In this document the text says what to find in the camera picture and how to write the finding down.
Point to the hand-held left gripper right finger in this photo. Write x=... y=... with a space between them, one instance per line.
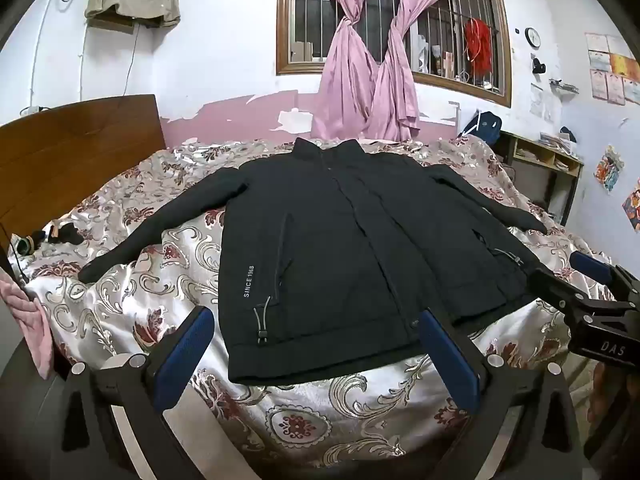
x=447 y=362

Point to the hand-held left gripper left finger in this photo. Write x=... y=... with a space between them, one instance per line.
x=182 y=355

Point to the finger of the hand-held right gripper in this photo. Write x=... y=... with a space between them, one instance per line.
x=555 y=287
x=590 y=265

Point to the black jacket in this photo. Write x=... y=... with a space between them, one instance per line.
x=350 y=260

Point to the person's right hand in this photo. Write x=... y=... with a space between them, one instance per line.
x=614 y=392

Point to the wooden shelf desk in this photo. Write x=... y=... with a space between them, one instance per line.
x=550 y=160

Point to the stack of books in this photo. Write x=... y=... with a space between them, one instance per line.
x=557 y=139

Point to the floral satin bedspread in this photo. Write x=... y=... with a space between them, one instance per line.
x=320 y=430

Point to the pink cloth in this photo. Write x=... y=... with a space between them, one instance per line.
x=27 y=320

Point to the small black cloth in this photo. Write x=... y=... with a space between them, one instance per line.
x=67 y=234

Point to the blue backpack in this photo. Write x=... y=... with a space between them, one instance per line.
x=484 y=126

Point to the wooden headboard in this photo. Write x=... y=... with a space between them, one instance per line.
x=75 y=160

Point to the brown carton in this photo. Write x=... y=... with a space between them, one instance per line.
x=442 y=62

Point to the pink curtain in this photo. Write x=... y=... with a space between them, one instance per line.
x=400 y=80
x=345 y=70

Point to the barred wooden window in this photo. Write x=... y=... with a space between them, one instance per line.
x=450 y=25

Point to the white cardboard box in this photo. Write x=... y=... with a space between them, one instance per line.
x=301 y=52

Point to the colourful cartoon wall sticker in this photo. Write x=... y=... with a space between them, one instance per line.
x=609 y=167
x=632 y=205

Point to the white wall paper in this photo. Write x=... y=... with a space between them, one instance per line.
x=541 y=102

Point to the small metal wall rack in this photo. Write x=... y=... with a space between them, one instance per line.
x=564 y=86

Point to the wall certificates group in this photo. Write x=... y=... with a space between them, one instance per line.
x=612 y=67

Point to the black wall hook item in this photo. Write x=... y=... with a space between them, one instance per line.
x=538 y=65

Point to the round wall clock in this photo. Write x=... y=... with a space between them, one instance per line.
x=533 y=38

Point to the wooden wall shelf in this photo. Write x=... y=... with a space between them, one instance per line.
x=110 y=24

